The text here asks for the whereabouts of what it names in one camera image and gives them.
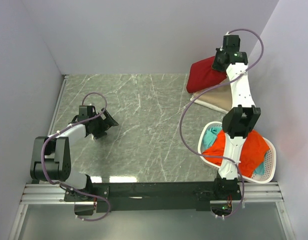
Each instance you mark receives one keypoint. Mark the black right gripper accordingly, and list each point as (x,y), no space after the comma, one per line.
(215,66)

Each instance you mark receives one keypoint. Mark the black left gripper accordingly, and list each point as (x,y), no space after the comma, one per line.
(106,124)

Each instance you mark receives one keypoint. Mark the red t shirt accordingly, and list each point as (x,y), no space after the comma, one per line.
(202,76)

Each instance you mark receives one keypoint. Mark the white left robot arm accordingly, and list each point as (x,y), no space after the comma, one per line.
(52,155)

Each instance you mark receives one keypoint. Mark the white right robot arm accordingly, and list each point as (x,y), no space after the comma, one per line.
(244,114)

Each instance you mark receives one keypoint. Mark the white folded t shirt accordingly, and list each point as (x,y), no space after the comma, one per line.
(219,107)

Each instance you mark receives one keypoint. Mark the teal t shirt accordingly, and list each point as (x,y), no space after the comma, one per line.
(210,136)

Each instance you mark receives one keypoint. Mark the orange t shirt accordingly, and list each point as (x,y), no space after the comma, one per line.
(252,156)

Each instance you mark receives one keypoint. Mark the white laundry basket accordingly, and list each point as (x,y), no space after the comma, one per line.
(267,169)

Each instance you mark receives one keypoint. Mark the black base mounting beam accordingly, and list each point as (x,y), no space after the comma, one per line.
(156,195)

